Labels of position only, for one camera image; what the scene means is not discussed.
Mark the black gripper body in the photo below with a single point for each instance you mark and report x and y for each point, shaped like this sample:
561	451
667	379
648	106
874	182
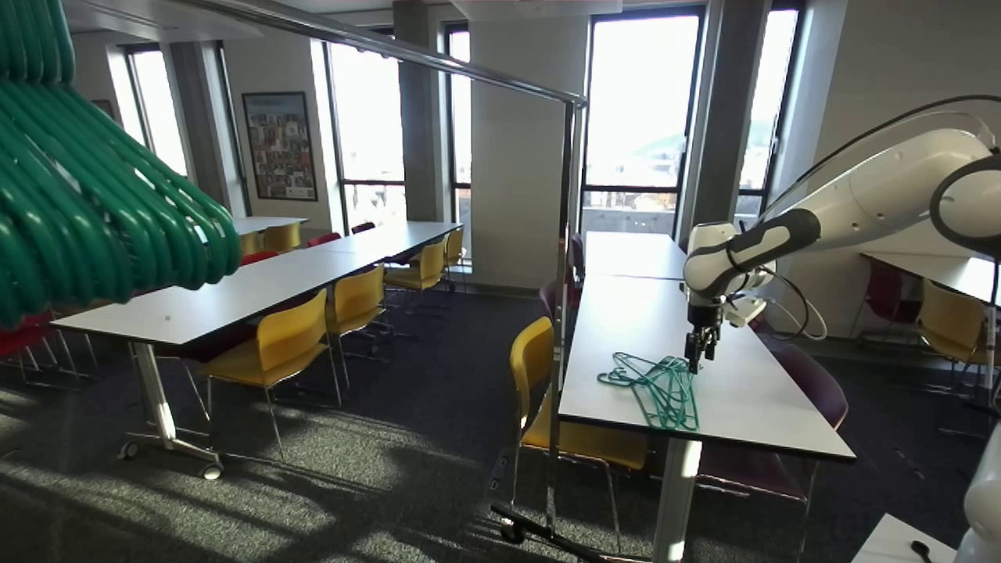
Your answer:
705	324

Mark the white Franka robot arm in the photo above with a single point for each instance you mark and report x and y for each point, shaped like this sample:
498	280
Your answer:
864	200

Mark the white rectangular table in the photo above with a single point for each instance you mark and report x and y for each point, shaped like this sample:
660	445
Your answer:
407	235
940	273
636	254
267	224
207	301
729	386

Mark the purple chair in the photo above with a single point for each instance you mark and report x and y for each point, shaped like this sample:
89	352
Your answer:
815	379

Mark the yellow chair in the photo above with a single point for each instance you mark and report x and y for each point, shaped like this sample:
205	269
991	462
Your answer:
424	264
951	324
453	244
272	238
357	299
269	346
532	365

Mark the silver metal clothes rack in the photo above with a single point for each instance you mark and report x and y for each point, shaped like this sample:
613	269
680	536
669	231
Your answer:
573	208

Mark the dark red chair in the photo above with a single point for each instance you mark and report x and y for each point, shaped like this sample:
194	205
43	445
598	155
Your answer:
892	291

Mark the tall window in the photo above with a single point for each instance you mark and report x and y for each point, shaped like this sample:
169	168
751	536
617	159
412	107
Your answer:
456	137
767	114
364	127
152	111
640	114

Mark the white robot mounting table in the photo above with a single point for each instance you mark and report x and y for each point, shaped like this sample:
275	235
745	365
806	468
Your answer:
896	543

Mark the framed wall painting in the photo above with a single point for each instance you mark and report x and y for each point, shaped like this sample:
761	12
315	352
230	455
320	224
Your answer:
280	145

